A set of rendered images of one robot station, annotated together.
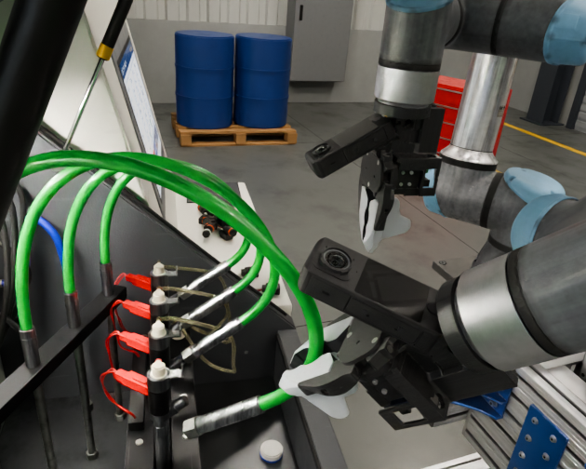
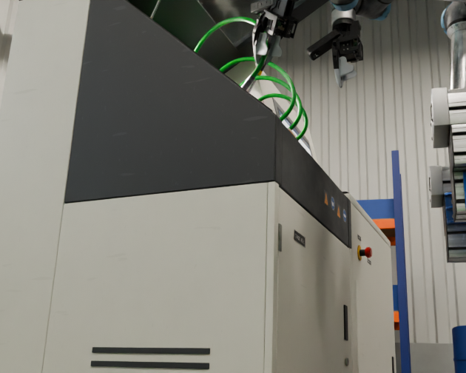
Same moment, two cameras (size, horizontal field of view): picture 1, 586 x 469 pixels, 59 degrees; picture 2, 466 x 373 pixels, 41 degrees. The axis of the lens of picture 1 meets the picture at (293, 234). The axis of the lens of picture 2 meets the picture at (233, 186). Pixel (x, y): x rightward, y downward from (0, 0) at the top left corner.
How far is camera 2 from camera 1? 1.76 m
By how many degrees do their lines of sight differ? 59
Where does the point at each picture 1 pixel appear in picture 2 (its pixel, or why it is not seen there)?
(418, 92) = (339, 13)
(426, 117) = (348, 22)
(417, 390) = (270, 12)
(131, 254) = not seen: hidden behind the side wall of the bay
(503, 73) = (462, 50)
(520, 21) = not seen: outside the picture
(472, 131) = (453, 83)
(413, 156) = (346, 37)
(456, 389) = (282, 10)
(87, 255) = not seen: hidden behind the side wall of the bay
